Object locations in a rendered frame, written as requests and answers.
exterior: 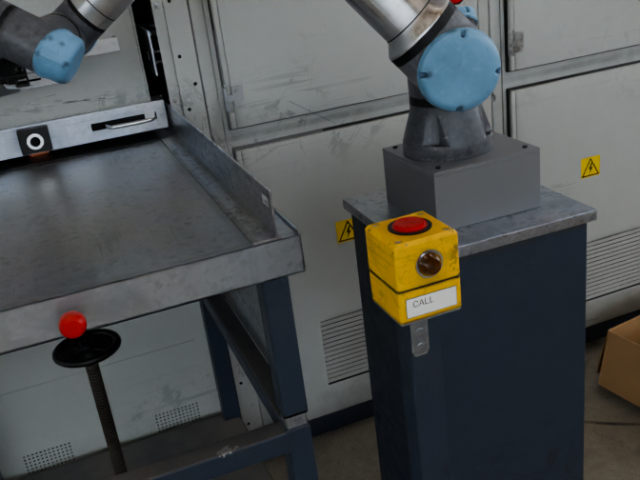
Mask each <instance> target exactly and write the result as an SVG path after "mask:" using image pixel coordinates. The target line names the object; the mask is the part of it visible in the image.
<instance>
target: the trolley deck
mask: <svg viewBox="0 0 640 480"><path fill-rule="evenodd" d="M273 209H274V216H275V222H276V228H277V232H278V233H279V234H280V235H281V236H282V238H281V239H277V240H273V241H269V242H266V243H262V244H259V245H255V246H254V245H253V244H252V243H251V242H250V241H249V239H248V238H247V237H246V236H245V235H244V234H243V233H242V232H241V231H240V229H238V228H237V227H236V226H235V225H234V223H233V222H232V221H231V220H230V219H229V218H228V216H227V215H226V214H225V213H224V212H223V211H222V210H221V209H220V207H219V206H218V205H217V204H216V203H215V202H214V201H213V200H212V198H211V197H210V196H209V195H208V194H207V193H206V191H205V190H204V189H203V188H202V187H201V186H200V185H199V183H198V182H197V181H196V180H195V179H194V178H193V177H192V176H191V174H190V173H189V172H188V171H187V170H186V169H185V167H184V166H183V165H182V164H181V163H180V162H179V161H178V160H177V158H176V157H175V156H174V155H173V154H172V153H171V152H170V150H169V149H168V148H167V147H166V146H165V145H164V144H163V142H157V143H152V144H147V145H143V146H139V147H134V148H129V149H124V150H116V151H112V152H107V153H102V154H97V155H93V156H89V157H84V158H79V159H74V160H69V161H65V162H61V163H56V164H51V165H46V166H42V167H38V168H33V169H28V170H20V171H16V172H11V173H6V174H1V175H0V354H3V353H7V352H10V351H14V350H20V349H23V348H27V347H30V346H34V345H38V344H41V343H45V342H49V341H51V340H55V339H59V338H62V337H65V336H63V335H62V334H61V332H60V330H59V326H58V322H59V319H60V317H61V316H62V315H63V314H64V313H65V312H67V311H71V310H76V311H79V312H81V313H82V314H83V315H84V316H85V318H86V321H87V329H86V331H87V330H93V329H97V328H100V327H104V326H107V325H110V324H114V323H118V322H121V321H125V320H129V319H131V318H135V317H139V316H142V315H146V314H150V313H153V312H157V311H160V310H166V309H170V308H173V307H177V306H181V305H184V304H188V303H191V302H194V301H198V300H201V299H205V298H209V297H212V296H215V295H219V294H222V293H226V292H230V291H233V290H240V289H242V288H246V287H250V286H253V285H257V284H261V283H264V282H268V281H271V280H274V279H278V278H282V277H285V276H289V275H293V274H295V273H299V272H303V271H306V267H305V260H304V253H303V247H302V240H301V233H300V230H299V229H298V228H296V227H295V226H294V225H293V224H292V223H291V222H290V221H289V220H288V219H287V218H286V217H285V216H283V215H282V214H281V213H280V212H279V211H278V210H277V209H276V208H273Z"/></svg>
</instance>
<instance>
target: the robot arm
mask: <svg viewBox="0 0 640 480"><path fill-rule="evenodd" d="M133 1H134V0H64V1H63V2H62V3H61V4H60V5H59V6H58V7H57V8H56V9H55V10H54V12H52V13H50V14H47V15H44V16H41V17H38V16H36V15H34V14H32V13H30V12H28V11H25V10H22V9H20V8H18V7H16V6H14V5H13V4H11V3H9V2H7V1H5V0H0V97H2V96H6V95H10V94H14V93H17V92H19V91H21V88H22V87H27V86H30V81H29V78H28V75H27V71H26V69H27V70H30V71H32V72H35V73H36V74H37V75H38V76H40V77H42V78H46V79H49V80H52V81H54V82H56V83H59V84H66V83H68V82H69V81H70V80H71V79H72V77H73V76H74V75H75V73H76V72H77V71H78V69H79V67H80V64H81V62H82V59H83V57H84V55H85V54H87V53H88V52H89V51H91V49H92V48H93V47H94V45H95V44H96V42H97V39H98V38H99V37H100V36H101V35H102V34H103V33H104V32H105V31H106V30H107V28H108V27H109V26H110V25H111V24H112V23H113V22H114V21H115V20H116V19H117V18H118V17H119V16H120V15H121V14H122V13H123V12H124V11H125V10H126V9H127V8H128V7H129V6H130V5H131V4H132V2H133ZM345 1H346V2H347V3H348V4H349V5H350V6H351V7H352V8H353V9H354V10H355V11H356V12H357V13H358V14H359V15H360V16H361V17H362V18H363V19H364V20H365V21H366V22H368V23H369V24H370V25H371V26H372V27H373V28H374V29H375V30H376V31H377V32H378V33H379V34H380V35H381V36H382V37H383V38H384V39H385V40H386V41H387V42H388V45H389V60H391V62H392V63H393V64H394V65H395V66H396V67H397V68H398V69H400V71H402V72H403V73H404V74H405V75H406V76H407V77H408V88H409V98H410V112H409V116H408V121H407V125H406V129H405V133H404V138H403V151H404V155H405V156H406V157H408V158H409V159H412V160H416V161H422V162H450V161H459V160H465V159H469V158H473V157H476V156H479V155H482V154H484V153H487V152H488V151H490V150H492V148H493V146H494V144H493V132H492V129H491V126H490V122H489V120H488V117H487V115H486V113H485V111H484V108H483V106H482V102H484V101H485V100H486V99H487V98H488V97H489V96H490V95H491V93H492V92H493V90H494V89H495V87H496V85H497V82H498V80H499V76H500V71H501V62H500V56H499V53H498V50H497V48H496V46H495V44H494V42H493V41H492V40H491V38H490V37H489V36H488V35H486V34H485V33H484V32H482V31H480V30H479V29H478V28H477V24H478V20H477V18H476V14H475V9H474V8H473V7H471V6H465V7H456V6H454V5H453V3H452V2H451V0H345ZM25 78H26V79H27V82H25V83H19V84H17V83H18V80H22V79H25ZM13 83H15V86H16V87H7V86H6V85H7V84H13Z"/></svg>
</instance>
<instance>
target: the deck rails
mask: <svg viewBox="0 0 640 480"><path fill-rule="evenodd" d="M170 110H171V115H172V121H173V125H174V130H175V135H176V136H175V137H171V138H166V139H161V141H162V142H163V144H164V145H165V146H166V147H167V148H168V149H169V150H170V152H171V153H172V154H173V155H174V156H175V157H176V158H177V160H178V161H179V162H180V163H181V164H182V165H183V166H184V167H185V169H186V170H187V171H188V172H189V173H190V174H191V176H192V177H193V178H194V179H195V180H196V181H197V182H198V183H199V185H200V186H201V187H202V188H203V189H204V190H205V191H206V193H207V194H208V195H209V196H210V197H211V198H212V200H213V201H214V202H215V203H216V204H217V205H218V206H219V207H220V209H221V210H222V211H223V212H224V213H225V214H226V215H227V216H228V218H229V219H230V220H231V221H232V222H233V223H234V225H235V226H236V227H237V228H238V229H240V231H241V232H242V233H243V234H244V235H245V236H246V237H247V238H248V239H249V241H250V242H251V243H252V244H253V245H254V246H255V245H259V244H262V243H266V242H269V241H273V240H277V239H281V238H282V236H281V235H280V234H279V233H278V232H277V228H276V222H275V216H274V209H273V203H272V197H271V190H269V189H268V188H267V187H266V186H265V185H264V184H262V183H261V182H260V181H259V180H258V179H257V178H255V177H254V176H253V175H252V174H251V173H250V172H248V171H247V170H246V169H245V168H244V167H242V166H241V165H240V164H239V163H238V162H236V161H235V160H234V159H233V158H232V157H231V156H229V155H228V154H227V153H226V152H225V151H224V150H222V149H221V148H220V147H219V146H218V145H216V144H215V143H214V142H213V141H212V140H211V139H209V138H208V136H207V135H206V134H204V133H203V132H202V131H200V129H198V128H196V127H195V126H194V125H193V124H192V123H191V122H190V121H189V120H188V119H187V118H186V117H184V116H183V115H182V114H181V113H180V112H179V111H177V110H176V109H175V108H174V107H172V106H170ZM264 195H265V196H266V197H267V198H268V201H269V204H267V203H266V202H265V198H264Z"/></svg>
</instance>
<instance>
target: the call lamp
mask: <svg viewBox="0 0 640 480"><path fill-rule="evenodd" d="M442 266H443V256H442V254H441V253H440V252H439V251H438V250H435V249H427V250H424V251H423V252H421V253H420V254H419V256H418V257H417V259H416V262H415V269H416V272H417V273H418V275H420V276H421V277H423V278H432V277H433V276H435V275H436V274H437V273H438V272H439V271H440V270H441V269H442Z"/></svg>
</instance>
